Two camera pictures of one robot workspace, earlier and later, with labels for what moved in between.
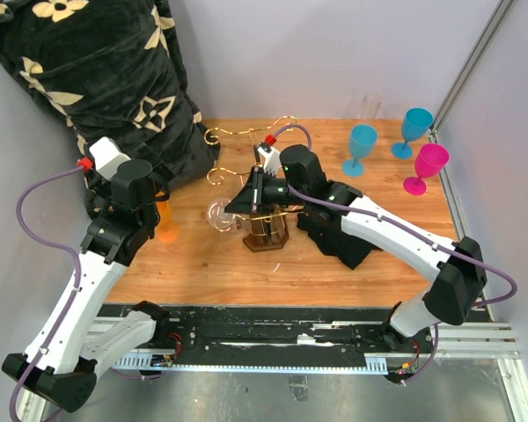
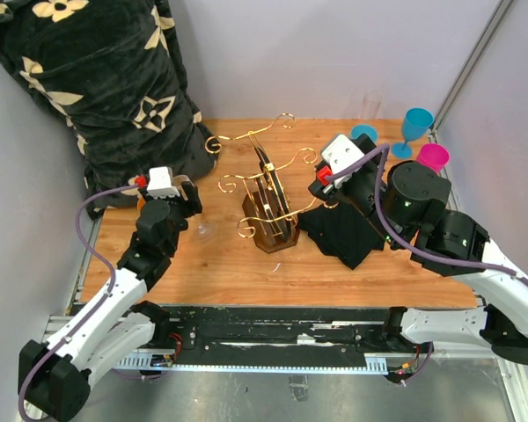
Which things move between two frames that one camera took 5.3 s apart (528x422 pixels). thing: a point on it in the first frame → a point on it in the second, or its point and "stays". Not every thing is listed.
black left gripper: x=163 y=174 → x=190 y=206
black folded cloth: x=335 y=241 stays
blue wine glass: x=416 y=123 stays
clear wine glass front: x=227 y=221 → x=205 y=229
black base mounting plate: x=273 y=330 stays
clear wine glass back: x=371 y=101 stays
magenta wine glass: x=430 y=161 stays
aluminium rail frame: x=488 y=339 stays
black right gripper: x=251 y=199 → x=321 y=188
